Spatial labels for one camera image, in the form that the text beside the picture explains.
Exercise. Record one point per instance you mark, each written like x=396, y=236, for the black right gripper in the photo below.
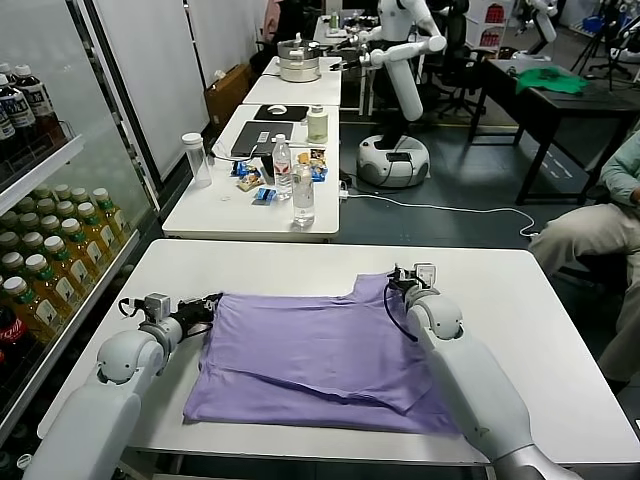
x=405, y=284

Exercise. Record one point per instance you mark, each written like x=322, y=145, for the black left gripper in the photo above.
x=192, y=314

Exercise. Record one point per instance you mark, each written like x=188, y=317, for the black humanoid robot gripper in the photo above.
x=350, y=43
x=354, y=62

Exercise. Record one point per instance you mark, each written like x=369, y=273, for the purple t-shirt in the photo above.
x=310, y=350

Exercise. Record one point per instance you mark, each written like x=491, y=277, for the white robot arm on stand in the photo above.
x=546, y=22

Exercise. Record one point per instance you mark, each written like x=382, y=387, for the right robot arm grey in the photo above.
x=470, y=380

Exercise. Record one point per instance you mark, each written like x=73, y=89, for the person right forearm green sleeve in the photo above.
x=622, y=170

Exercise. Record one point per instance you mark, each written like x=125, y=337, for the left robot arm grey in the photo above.
x=100, y=400

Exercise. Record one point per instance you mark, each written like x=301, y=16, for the white humanoid robot arm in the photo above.
x=370, y=34
x=400, y=51

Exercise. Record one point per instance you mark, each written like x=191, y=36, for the person right hand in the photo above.
x=637, y=196

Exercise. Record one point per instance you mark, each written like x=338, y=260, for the small green bottle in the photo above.
x=334, y=20

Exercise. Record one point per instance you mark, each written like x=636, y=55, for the metal steamer pot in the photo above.
x=299, y=65

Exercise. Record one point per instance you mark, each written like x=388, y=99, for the white humanoid robot body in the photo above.
x=405, y=88

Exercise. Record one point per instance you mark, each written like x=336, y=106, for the short white desk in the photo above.
x=299, y=93

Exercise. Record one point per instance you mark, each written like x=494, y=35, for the pale green jar white lid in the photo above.
x=316, y=126

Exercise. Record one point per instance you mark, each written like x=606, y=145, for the black mouse pad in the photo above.
x=294, y=113

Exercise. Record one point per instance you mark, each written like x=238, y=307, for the pink garment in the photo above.
x=274, y=18

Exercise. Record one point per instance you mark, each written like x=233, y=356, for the long white desk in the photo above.
x=209, y=218

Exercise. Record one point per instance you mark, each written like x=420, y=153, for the low black office chair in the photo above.
x=261, y=61

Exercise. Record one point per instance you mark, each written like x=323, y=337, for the white computer mouse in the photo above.
x=276, y=109

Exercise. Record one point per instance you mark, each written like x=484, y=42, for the white power strip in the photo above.
x=344, y=191

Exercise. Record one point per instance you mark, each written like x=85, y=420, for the dark colourful snack packet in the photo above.
x=317, y=155

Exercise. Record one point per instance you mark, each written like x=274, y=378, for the tall black office chair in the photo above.
x=457, y=28

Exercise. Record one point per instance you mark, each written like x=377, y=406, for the yellow snack packet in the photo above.
x=302, y=158

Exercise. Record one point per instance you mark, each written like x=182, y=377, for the blue striped snack packet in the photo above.
x=264, y=195

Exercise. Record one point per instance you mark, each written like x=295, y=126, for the cream snack packet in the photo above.
x=246, y=185

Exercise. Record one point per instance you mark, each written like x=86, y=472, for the clear unlabelled water bottle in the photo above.
x=303, y=198

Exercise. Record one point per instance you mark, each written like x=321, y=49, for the water bottle red label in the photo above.
x=282, y=168

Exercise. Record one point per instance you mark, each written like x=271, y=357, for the brown cardboard box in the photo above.
x=227, y=96

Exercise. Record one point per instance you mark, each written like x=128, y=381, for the brown snack packet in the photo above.
x=254, y=175

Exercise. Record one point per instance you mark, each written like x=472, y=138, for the dark grey laptop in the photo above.
x=244, y=143

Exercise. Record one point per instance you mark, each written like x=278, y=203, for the clear tumbler white lid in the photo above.
x=199, y=163

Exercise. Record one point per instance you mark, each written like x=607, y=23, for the yellow tea bottle green label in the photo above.
x=41, y=190
x=46, y=204
x=79, y=193
x=104, y=198
x=29, y=219
x=72, y=229
x=9, y=217
x=33, y=239
x=55, y=245
x=61, y=189
x=8, y=239
x=88, y=212
x=26, y=203
x=18, y=288
x=66, y=207
x=13, y=259
x=38, y=264
x=49, y=223

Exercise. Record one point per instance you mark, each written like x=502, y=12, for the white shelf with red boxes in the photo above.
x=502, y=23

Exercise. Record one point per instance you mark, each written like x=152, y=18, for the seated person beige trousers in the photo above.
x=580, y=230

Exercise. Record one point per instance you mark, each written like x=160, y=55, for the green cloth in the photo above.
x=550, y=80

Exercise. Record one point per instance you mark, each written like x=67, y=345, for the cola bottle red label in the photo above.
x=11, y=330

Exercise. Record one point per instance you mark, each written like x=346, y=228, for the glass door drinks cooler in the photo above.
x=44, y=165

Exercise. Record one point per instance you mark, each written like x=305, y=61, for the black table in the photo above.
x=575, y=106

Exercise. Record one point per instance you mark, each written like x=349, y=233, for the blue storage bin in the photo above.
x=596, y=23

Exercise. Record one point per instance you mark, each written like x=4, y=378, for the dark bottle green cap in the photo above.
x=25, y=461

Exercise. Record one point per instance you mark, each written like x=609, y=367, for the dark tea bottle white label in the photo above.
x=19, y=113
x=4, y=123
x=41, y=103

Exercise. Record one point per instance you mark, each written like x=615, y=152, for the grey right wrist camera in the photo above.
x=427, y=274

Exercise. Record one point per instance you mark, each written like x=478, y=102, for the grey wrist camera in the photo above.
x=157, y=306
x=427, y=274

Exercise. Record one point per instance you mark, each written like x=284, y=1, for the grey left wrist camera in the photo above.
x=157, y=306

